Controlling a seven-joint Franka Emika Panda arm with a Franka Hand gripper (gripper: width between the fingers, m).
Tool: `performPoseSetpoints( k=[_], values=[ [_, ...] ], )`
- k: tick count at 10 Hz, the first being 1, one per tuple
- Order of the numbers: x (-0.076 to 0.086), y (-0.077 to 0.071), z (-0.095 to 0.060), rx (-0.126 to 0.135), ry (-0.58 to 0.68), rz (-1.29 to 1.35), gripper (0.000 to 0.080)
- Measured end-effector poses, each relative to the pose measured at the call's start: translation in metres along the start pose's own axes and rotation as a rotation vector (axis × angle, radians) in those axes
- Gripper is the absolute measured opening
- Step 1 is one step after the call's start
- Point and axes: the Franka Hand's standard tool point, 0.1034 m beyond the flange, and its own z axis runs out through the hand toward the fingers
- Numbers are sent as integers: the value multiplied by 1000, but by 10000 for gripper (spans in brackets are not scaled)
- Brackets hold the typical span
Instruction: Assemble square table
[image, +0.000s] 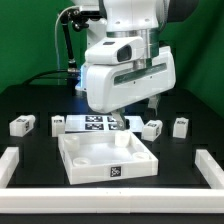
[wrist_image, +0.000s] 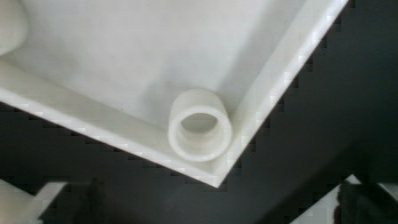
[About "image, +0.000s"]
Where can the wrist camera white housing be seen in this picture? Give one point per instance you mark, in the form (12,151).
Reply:
(112,51)

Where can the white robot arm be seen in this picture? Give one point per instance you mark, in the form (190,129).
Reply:
(131,18)

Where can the white plate with markers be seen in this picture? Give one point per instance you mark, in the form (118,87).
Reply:
(85,123)

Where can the white square tabletop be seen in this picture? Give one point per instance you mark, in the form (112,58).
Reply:
(105,156)

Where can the white U-shaped fence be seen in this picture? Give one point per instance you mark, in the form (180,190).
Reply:
(101,200)

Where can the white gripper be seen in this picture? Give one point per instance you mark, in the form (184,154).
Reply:
(112,87)

